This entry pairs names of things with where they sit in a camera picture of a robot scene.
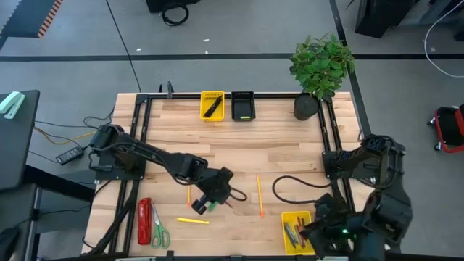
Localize black cabinet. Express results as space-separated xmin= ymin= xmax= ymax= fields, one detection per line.
xmin=354 ymin=0 xmax=418 ymax=39

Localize coiled black cable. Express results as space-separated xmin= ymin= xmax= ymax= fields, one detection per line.
xmin=161 ymin=1 xmax=190 ymax=27

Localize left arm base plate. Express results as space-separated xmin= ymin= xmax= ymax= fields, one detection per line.
xmin=94 ymin=151 xmax=149 ymax=181

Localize red and black cart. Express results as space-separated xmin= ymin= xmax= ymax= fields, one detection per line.
xmin=429 ymin=104 xmax=464 ymax=154

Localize black aluminium table frame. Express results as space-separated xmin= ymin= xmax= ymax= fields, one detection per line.
xmin=86 ymin=92 xmax=391 ymax=257

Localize thin black floor cable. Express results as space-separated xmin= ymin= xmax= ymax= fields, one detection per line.
xmin=34 ymin=108 xmax=113 ymax=130

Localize yellow plastic bin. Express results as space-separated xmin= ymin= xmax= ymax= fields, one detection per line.
xmin=199 ymin=90 xmax=225 ymax=123
xmin=281 ymin=211 xmax=316 ymax=256

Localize red stapler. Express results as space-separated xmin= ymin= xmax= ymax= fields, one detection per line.
xmin=137 ymin=197 xmax=152 ymax=246

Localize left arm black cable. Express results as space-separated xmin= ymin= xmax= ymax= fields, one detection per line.
xmin=170 ymin=173 xmax=249 ymax=203

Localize black power adapter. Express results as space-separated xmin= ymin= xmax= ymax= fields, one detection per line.
xmin=55 ymin=146 xmax=86 ymax=167

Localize black box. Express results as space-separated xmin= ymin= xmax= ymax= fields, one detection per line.
xmin=145 ymin=0 xmax=201 ymax=14

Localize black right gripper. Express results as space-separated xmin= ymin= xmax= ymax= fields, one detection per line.
xmin=299 ymin=194 xmax=358 ymax=257

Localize black plastic bin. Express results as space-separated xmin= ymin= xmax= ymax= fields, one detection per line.
xmin=231 ymin=91 xmax=257 ymax=123

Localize mint green stapler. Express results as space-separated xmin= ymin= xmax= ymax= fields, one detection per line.
xmin=0 ymin=91 xmax=26 ymax=120

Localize yellow highlighter pen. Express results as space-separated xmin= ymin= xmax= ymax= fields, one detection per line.
xmin=175 ymin=217 xmax=210 ymax=225

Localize orange cable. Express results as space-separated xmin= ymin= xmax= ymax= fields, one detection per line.
xmin=33 ymin=126 xmax=98 ymax=146

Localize right arm sleeved cable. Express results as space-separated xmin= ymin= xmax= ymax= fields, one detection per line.
xmin=271 ymin=175 xmax=336 ymax=204

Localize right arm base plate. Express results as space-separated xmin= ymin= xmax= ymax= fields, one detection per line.
xmin=322 ymin=148 xmax=363 ymax=181

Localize black stand beam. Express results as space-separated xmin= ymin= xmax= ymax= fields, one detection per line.
xmin=22 ymin=165 xmax=96 ymax=203

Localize white cable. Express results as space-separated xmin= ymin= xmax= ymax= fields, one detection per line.
xmin=423 ymin=0 xmax=464 ymax=79

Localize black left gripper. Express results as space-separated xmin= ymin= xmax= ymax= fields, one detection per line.
xmin=191 ymin=167 xmax=236 ymax=215

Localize black side table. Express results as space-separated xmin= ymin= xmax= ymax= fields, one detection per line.
xmin=0 ymin=89 xmax=41 ymax=191

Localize potted green plant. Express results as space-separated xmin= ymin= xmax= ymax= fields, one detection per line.
xmin=289 ymin=33 xmax=355 ymax=121

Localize black orange foam mat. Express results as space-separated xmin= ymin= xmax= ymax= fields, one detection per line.
xmin=0 ymin=0 xmax=65 ymax=39

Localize green handled scissors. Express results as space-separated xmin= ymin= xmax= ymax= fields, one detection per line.
xmin=150 ymin=202 xmax=171 ymax=249

